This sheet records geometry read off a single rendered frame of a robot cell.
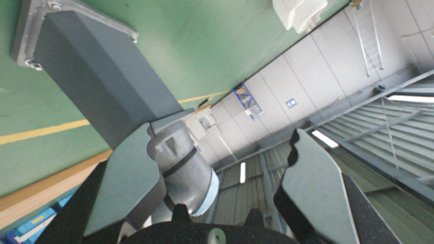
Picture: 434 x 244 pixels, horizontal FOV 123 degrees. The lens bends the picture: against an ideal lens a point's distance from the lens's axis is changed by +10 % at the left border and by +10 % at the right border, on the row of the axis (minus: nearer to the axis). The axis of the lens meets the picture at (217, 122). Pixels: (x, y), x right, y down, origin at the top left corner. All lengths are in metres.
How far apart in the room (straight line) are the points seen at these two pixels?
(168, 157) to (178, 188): 0.08
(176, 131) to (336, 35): 7.61
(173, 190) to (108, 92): 0.25
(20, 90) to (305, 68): 7.18
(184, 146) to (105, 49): 0.26
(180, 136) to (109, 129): 0.15
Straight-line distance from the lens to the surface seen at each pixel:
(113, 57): 0.35
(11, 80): 0.57
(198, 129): 3.50
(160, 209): 0.35
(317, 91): 7.35
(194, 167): 0.33
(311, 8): 0.80
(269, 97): 6.73
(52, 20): 0.40
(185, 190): 0.34
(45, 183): 1.66
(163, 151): 0.30
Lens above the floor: 0.33
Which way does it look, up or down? 6 degrees up
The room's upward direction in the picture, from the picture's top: 144 degrees clockwise
